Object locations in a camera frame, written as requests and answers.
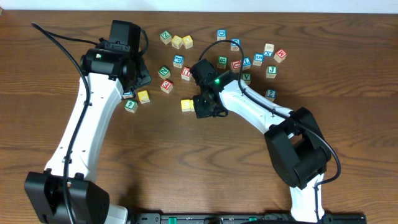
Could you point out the green N block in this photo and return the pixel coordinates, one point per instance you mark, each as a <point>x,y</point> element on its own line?
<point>164,72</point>

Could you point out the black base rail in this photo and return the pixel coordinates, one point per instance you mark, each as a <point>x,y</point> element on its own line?
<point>156,218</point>

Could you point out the green J block right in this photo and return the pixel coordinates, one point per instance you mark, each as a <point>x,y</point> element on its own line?
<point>271,72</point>

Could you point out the yellow K block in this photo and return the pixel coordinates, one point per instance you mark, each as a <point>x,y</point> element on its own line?
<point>143,97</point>

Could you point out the green V block right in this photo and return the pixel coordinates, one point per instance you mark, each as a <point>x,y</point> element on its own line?
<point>247,78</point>

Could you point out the red E block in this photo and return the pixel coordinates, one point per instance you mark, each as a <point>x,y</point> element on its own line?
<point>166,86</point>

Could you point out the blue X block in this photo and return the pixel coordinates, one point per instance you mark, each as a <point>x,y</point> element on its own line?
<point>268,50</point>

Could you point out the blue 2 block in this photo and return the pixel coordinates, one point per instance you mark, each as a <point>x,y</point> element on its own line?
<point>271,94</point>

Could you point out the red C block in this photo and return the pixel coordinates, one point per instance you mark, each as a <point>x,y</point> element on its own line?
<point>235,66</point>

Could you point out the green B block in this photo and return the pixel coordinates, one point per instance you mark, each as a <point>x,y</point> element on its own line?
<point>222,62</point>

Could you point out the red U block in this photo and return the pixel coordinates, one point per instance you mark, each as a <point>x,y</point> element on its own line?
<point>185,74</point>

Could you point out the red M block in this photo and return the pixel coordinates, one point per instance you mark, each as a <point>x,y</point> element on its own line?
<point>280,55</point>

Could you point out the blue L block left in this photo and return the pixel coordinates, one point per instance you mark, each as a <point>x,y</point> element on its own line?
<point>128,95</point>

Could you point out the blue 5 block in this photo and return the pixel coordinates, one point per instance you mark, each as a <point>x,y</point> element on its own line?
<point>258,59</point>

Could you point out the yellow O block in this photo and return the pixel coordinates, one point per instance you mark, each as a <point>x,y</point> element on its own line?
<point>192,105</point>

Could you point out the blue block near gripper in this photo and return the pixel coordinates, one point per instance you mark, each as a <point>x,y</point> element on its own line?
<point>235,44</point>

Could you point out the blue D block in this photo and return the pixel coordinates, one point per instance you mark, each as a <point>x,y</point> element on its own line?
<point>221,34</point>

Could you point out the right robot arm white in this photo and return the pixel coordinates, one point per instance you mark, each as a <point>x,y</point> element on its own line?
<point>294,141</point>

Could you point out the green 4 block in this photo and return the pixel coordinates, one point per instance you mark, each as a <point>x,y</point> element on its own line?
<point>131,106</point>

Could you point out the yellow C block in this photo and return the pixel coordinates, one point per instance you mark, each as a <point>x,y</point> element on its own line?
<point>186,105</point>

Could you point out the green Z block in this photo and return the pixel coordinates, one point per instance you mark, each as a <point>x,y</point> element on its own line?
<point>166,37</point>

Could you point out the yellow block beside violin block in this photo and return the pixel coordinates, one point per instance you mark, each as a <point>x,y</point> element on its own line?
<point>187,42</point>

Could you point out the blue P block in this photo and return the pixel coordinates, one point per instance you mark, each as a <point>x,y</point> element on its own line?
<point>178,61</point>

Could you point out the yellow block violin side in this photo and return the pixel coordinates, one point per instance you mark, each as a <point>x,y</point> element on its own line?
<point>177,42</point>

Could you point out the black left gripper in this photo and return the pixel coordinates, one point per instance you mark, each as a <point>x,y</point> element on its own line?
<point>142,76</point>

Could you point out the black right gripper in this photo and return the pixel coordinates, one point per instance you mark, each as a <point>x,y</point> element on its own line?
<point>203,107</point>

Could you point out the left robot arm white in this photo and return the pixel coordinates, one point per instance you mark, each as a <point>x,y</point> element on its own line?
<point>66,190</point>

